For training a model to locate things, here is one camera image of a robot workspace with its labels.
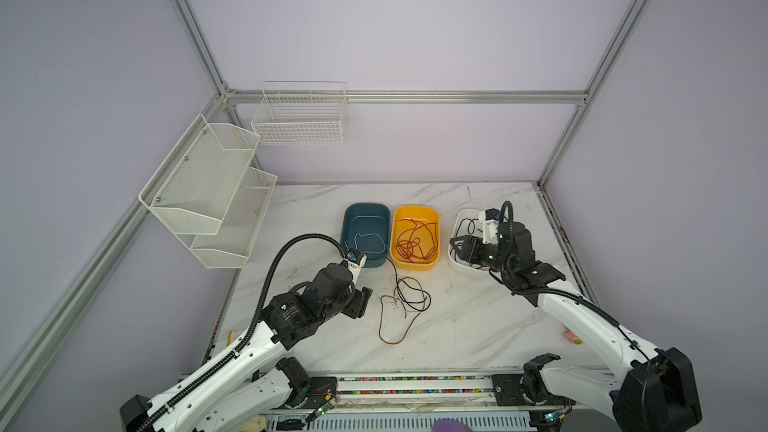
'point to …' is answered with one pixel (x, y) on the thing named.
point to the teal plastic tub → (367, 227)
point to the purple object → (450, 425)
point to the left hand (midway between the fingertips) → (356, 289)
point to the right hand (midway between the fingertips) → (454, 241)
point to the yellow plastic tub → (419, 213)
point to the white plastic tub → (465, 222)
